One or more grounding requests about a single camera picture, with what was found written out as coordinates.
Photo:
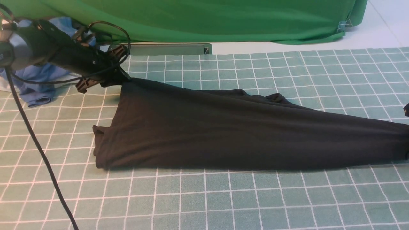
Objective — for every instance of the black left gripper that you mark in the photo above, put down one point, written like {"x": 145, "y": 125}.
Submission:
{"x": 93, "y": 64}

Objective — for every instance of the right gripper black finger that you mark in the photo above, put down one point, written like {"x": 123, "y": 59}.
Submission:
{"x": 406, "y": 110}

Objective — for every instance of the dark gray long-sleeve shirt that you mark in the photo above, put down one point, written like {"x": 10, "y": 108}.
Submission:
{"x": 157, "y": 125}

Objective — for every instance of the green checkered tablecloth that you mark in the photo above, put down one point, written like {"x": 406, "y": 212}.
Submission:
{"x": 369, "y": 83}

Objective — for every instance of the blue crumpled garment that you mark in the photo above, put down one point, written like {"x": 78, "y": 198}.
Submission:
{"x": 37, "y": 95}

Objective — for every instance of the metal binder clip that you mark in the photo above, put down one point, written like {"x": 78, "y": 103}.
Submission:
{"x": 344, "y": 25}

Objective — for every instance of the green backdrop cloth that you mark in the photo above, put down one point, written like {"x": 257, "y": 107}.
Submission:
{"x": 289, "y": 22}

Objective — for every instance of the gray metal rail bracket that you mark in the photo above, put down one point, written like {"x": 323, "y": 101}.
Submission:
{"x": 174, "y": 49}

